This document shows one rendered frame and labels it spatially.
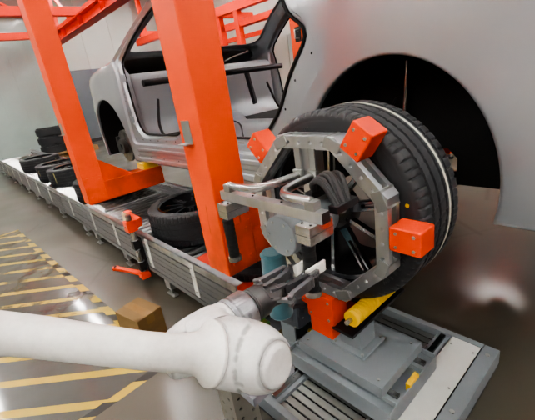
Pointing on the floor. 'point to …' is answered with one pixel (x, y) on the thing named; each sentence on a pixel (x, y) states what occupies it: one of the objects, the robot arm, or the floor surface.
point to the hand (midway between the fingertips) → (309, 267)
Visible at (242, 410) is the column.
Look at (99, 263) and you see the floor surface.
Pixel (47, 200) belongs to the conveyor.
